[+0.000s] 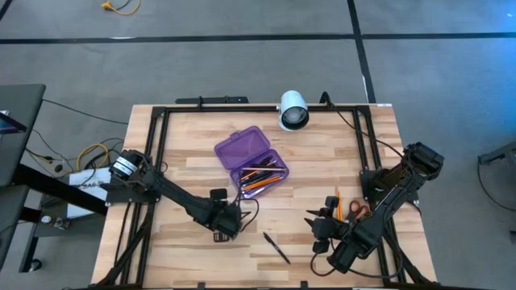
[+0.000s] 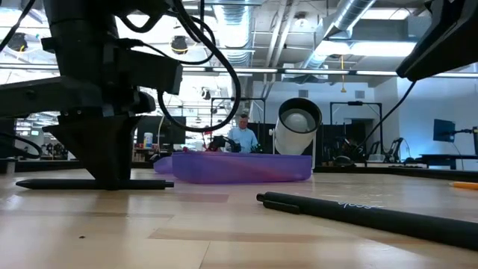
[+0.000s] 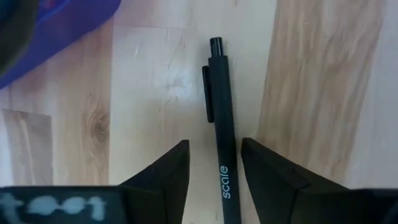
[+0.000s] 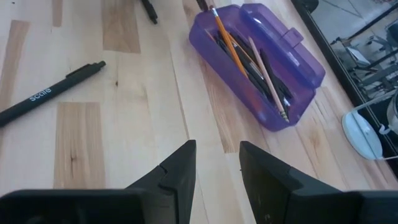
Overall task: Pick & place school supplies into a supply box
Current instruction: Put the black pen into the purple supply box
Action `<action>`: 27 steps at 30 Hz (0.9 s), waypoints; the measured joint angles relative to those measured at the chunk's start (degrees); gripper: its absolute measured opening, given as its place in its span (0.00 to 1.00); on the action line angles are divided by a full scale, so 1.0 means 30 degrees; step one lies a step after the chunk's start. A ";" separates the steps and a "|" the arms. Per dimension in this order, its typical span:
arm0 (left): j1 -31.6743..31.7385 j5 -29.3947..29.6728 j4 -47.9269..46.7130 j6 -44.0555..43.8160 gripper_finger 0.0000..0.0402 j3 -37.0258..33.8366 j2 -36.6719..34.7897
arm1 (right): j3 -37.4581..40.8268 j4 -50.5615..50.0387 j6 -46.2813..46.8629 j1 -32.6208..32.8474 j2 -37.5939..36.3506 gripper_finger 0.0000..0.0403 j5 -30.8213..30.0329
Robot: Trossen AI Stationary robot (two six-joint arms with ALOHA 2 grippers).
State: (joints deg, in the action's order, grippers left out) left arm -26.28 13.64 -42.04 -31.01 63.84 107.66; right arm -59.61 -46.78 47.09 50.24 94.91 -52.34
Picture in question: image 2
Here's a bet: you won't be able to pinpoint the black monitor on arm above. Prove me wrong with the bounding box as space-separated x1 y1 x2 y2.
432 118 457 143

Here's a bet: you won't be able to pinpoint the person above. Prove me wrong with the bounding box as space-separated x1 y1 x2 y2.
226 113 259 153

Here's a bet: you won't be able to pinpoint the black panel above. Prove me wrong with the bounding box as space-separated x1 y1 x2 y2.
0 117 18 160

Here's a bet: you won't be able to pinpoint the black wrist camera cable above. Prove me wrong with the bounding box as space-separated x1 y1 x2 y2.
156 0 243 134
354 80 418 150

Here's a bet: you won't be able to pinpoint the black monitor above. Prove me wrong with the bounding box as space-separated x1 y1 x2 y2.
136 115 187 146

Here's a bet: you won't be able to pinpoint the red-handled scissors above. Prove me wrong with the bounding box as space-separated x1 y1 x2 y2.
208 155 303 183

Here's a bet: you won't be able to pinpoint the black desk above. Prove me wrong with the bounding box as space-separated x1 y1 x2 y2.
418 152 478 170

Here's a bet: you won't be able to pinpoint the black left wrist camera cable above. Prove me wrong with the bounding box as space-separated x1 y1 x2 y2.
156 0 243 134

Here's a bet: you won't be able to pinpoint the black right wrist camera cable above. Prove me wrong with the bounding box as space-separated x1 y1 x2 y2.
354 80 418 150

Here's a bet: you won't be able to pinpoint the long light strip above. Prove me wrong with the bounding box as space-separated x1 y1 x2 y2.
0 62 478 78

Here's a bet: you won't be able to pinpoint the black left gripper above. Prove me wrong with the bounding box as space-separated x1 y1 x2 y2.
0 75 158 190

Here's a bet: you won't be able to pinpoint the black cable loop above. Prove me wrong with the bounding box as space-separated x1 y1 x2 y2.
0 130 46 160

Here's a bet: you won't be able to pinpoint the black pen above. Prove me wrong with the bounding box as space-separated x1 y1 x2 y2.
15 179 176 191
256 191 478 252

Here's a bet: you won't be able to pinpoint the white spotlight lamp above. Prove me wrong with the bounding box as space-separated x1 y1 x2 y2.
269 97 323 169

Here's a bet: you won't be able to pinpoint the yellow hanging pendant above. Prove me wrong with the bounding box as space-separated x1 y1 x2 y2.
338 55 347 94

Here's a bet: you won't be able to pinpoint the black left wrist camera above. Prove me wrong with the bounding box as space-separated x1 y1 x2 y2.
111 48 184 96

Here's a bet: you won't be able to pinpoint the black rig frame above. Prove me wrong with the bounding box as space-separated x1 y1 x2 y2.
210 96 267 152
329 100 385 164

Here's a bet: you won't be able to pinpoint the purple plastic pencil box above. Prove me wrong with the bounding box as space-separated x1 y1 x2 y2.
153 150 313 185

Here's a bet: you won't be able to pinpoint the silver ventilation duct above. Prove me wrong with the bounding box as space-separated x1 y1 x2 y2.
214 0 255 117
302 0 376 70

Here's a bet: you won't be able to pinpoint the black ceiling cable reel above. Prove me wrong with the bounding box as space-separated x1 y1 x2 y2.
170 34 190 55

